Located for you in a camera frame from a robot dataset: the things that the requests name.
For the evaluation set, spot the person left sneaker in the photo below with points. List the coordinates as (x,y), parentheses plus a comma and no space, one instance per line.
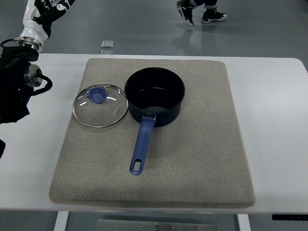
(185,8)

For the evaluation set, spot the lower floor socket plate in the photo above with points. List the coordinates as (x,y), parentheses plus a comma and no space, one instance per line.
(107,52)

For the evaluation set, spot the person right sneaker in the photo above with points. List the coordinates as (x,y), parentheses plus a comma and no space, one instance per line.
(212,15)

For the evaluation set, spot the white table leg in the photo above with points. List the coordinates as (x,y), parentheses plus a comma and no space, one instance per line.
(61,221)
(243,222)

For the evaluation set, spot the black table control panel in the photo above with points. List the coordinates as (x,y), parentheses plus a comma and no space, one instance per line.
(290,217)

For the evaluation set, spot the dark blue saucepan blue handle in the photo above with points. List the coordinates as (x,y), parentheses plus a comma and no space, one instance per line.
(154,96)

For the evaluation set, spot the beige fabric mat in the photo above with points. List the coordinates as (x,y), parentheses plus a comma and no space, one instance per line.
(197,161)

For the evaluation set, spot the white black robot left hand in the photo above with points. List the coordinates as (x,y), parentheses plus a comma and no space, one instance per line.
(38,18)

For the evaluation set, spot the white right table leg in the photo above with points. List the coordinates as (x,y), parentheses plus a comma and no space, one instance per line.
(243,222)

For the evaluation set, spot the metal table base plate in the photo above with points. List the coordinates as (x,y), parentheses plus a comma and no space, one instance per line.
(128,225)

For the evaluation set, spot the person sneaker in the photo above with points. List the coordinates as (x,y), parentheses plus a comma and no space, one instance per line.
(212,15)
(185,8)

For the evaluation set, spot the glass pot lid blue knob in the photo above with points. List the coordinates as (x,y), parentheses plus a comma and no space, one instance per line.
(100,105)

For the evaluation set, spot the white left table leg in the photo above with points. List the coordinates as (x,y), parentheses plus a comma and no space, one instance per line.
(61,221)

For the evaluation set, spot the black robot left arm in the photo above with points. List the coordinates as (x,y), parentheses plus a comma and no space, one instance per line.
(19,80)

